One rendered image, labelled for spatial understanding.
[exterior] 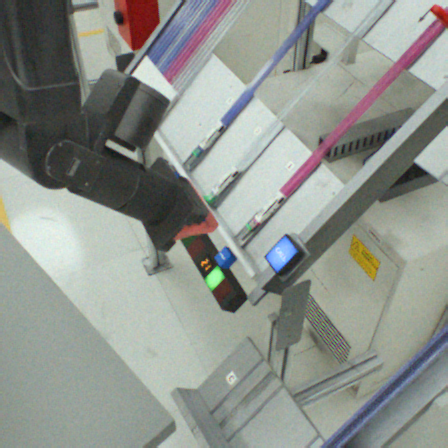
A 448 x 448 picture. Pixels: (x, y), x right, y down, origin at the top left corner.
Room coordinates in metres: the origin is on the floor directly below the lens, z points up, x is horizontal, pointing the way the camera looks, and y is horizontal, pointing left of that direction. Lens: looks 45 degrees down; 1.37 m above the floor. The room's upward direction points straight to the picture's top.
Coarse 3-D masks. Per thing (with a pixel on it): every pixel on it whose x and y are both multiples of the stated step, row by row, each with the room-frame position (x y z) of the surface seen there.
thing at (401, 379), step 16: (432, 352) 0.28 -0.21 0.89; (416, 368) 0.27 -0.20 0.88; (384, 384) 0.27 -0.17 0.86; (400, 384) 0.26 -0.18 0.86; (368, 400) 0.26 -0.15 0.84; (384, 400) 0.25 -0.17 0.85; (352, 416) 0.25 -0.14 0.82; (368, 416) 0.24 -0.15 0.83; (336, 432) 0.24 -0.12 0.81; (352, 432) 0.23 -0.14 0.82
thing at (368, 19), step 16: (384, 0) 0.82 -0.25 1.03; (368, 16) 0.81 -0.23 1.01; (352, 32) 0.81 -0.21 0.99; (336, 48) 0.80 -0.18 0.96; (320, 80) 0.78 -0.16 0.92; (304, 96) 0.76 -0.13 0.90; (288, 112) 0.75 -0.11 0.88; (272, 128) 0.74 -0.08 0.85; (256, 144) 0.73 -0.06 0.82; (240, 160) 0.72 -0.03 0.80
